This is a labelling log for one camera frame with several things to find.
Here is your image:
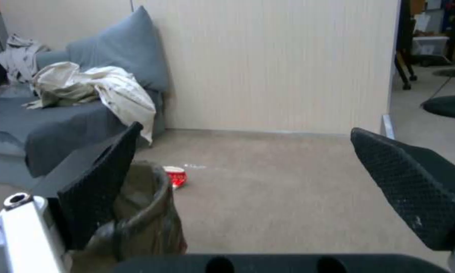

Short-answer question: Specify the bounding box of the black round stand base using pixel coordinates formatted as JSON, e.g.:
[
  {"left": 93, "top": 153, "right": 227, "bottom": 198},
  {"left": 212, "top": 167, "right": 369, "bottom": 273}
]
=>
[{"left": 419, "top": 95, "right": 455, "bottom": 120}]

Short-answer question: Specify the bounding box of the grey-blue sofa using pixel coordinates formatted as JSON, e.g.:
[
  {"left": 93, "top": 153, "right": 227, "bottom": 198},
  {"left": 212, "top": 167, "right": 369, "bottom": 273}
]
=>
[{"left": 0, "top": 51, "right": 167, "bottom": 191}]

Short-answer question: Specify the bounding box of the clear plastic storage box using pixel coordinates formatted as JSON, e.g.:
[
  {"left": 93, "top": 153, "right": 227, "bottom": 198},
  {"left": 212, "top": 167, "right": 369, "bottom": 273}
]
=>
[{"left": 413, "top": 36, "right": 450, "bottom": 56}]

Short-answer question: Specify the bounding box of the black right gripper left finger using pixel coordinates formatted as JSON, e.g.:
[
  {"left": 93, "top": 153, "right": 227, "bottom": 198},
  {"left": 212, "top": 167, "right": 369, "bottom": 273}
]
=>
[{"left": 0, "top": 121, "right": 144, "bottom": 273}]

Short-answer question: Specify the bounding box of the large grey-blue cushion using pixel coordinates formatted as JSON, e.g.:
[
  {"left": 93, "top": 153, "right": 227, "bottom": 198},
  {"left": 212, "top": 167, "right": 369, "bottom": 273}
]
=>
[{"left": 66, "top": 5, "right": 171, "bottom": 92}]

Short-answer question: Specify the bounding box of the light grey crumpled garment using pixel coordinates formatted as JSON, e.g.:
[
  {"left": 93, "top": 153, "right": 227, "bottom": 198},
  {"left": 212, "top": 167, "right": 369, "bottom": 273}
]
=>
[{"left": 0, "top": 34, "right": 51, "bottom": 85}]

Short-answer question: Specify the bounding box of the black wheeled chair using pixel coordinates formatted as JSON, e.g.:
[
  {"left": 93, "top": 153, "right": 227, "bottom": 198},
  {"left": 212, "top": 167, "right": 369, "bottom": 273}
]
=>
[{"left": 395, "top": 0, "right": 419, "bottom": 90}]

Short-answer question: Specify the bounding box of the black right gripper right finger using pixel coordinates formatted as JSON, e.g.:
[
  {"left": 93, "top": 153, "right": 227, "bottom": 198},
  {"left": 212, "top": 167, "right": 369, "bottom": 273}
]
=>
[{"left": 350, "top": 127, "right": 455, "bottom": 273}]

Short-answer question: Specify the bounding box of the cream crumpled cloth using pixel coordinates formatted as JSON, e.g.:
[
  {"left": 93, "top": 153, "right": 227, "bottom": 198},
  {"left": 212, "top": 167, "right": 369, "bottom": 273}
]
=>
[{"left": 21, "top": 61, "right": 157, "bottom": 146}]

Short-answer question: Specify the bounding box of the trash can with olive bag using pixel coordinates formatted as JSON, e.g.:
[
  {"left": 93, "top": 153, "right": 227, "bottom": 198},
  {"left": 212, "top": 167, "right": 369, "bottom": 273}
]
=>
[{"left": 69, "top": 160, "right": 188, "bottom": 273}]

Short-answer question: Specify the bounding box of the red paper cup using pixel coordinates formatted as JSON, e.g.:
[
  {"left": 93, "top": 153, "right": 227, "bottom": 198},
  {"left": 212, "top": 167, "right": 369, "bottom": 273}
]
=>
[{"left": 163, "top": 166, "right": 189, "bottom": 189}]

